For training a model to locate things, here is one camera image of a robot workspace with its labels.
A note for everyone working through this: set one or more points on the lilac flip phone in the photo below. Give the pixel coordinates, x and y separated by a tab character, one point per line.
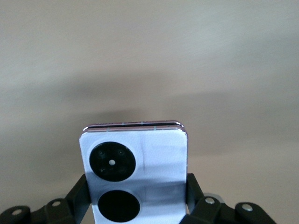
158	163

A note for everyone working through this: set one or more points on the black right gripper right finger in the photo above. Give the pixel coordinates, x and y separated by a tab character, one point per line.
210	212

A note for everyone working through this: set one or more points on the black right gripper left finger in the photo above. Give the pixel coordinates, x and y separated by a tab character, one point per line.
58	212

